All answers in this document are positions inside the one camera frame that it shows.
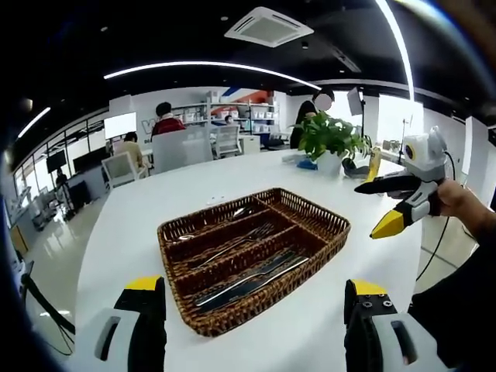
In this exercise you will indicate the white storage shelf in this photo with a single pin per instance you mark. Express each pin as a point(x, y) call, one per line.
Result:
point(263, 114)

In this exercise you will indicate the studio light on stand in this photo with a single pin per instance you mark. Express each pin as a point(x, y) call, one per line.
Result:
point(354, 100)

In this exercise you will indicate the black curved object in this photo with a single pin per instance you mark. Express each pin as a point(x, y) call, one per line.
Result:
point(354, 170)

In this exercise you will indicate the white desk partition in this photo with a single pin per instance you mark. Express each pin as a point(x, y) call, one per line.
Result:
point(182, 151)

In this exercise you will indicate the green potted plant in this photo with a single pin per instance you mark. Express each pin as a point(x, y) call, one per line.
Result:
point(329, 135)

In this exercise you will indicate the person's right hand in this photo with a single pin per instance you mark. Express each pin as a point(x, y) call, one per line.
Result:
point(453, 199)

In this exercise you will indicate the white table socket panel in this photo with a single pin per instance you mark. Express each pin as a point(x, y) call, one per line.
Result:
point(216, 201)

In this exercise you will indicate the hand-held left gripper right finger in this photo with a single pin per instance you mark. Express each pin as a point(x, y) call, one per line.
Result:
point(368, 333)

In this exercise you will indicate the black tripod leg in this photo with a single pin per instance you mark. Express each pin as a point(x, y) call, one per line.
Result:
point(48, 306)

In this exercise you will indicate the steel knife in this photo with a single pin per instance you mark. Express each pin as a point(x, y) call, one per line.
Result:
point(252, 288)
point(240, 283)

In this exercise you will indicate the black monitor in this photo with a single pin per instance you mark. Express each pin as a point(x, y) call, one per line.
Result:
point(56, 160)
point(88, 162)

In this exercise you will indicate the steel spoon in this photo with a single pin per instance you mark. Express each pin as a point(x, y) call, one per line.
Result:
point(237, 212)
point(185, 236)

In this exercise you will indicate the brown wicker storage slot basket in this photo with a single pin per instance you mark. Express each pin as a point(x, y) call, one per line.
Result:
point(310, 228)

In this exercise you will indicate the yellow bottle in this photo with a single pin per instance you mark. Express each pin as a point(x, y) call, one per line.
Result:
point(374, 166)

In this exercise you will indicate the ceiling light strip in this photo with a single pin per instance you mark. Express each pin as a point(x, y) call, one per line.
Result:
point(201, 64)
point(405, 50)
point(35, 121)

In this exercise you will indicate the blue cloth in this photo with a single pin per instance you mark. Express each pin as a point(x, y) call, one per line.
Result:
point(307, 165)

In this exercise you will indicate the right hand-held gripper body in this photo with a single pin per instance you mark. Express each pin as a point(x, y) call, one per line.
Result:
point(426, 159)

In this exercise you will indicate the white cabinet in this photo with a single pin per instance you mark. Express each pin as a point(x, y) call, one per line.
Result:
point(249, 145)

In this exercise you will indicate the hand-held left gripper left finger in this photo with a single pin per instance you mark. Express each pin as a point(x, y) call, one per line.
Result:
point(139, 329)

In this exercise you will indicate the person's dark clothing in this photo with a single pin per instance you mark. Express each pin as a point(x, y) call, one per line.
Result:
point(465, 310)

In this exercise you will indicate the white office chair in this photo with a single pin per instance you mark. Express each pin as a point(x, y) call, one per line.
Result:
point(118, 170)
point(226, 141)

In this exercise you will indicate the white ceiling air conditioner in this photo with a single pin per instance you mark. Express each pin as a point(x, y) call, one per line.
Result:
point(269, 26)

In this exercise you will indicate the thin metal stand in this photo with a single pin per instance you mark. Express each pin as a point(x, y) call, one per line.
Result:
point(406, 135)

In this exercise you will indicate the white bright screen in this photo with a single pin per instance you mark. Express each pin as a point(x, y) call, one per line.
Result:
point(120, 125)

